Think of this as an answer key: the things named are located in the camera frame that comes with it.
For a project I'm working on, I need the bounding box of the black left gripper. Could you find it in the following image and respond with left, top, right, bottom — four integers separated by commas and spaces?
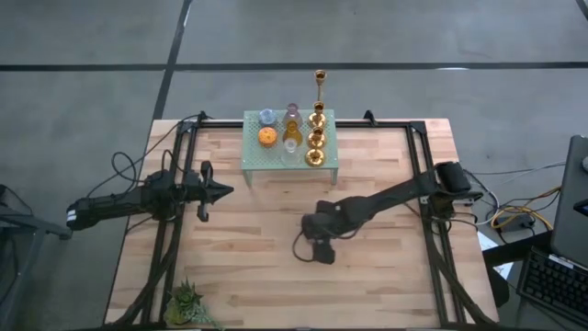
181, 160, 234, 223

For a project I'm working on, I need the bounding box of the short gold candlestick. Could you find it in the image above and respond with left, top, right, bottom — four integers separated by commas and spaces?
304, 127, 326, 168

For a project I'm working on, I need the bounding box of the orange patterned candle tin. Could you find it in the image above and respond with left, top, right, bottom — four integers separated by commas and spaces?
257, 127, 279, 148

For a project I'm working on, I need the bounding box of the clear glass candle holder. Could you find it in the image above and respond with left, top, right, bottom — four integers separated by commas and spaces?
280, 139, 300, 167

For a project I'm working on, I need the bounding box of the medium gold candlestick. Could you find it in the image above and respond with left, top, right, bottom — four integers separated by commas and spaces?
306, 100, 327, 151

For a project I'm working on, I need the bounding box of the tall gold candlestick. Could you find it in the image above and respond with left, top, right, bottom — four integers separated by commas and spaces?
307, 68, 328, 131

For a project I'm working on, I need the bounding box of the pale green perforated metal shelf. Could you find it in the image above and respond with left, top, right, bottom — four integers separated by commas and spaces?
242, 108, 340, 188

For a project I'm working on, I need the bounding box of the potted succulent plant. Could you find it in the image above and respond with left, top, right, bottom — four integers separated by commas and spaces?
163, 277, 225, 331

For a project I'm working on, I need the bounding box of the white paper sheet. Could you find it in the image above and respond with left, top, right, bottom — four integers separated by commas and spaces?
476, 229, 515, 280

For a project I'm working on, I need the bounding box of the black power adapter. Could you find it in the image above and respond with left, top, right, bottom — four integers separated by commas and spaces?
497, 211, 537, 232

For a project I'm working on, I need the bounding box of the black metal stand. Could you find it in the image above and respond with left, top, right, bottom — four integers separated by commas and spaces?
0, 183, 74, 331

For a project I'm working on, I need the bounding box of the black keyboard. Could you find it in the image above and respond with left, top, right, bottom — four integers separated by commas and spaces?
515, 246, 588, 328

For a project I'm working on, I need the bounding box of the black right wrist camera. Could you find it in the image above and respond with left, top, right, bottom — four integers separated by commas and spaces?
312, 238, 337, 266

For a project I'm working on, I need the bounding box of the yellow cable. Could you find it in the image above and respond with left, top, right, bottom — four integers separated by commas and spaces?
489, 185, 563, 232

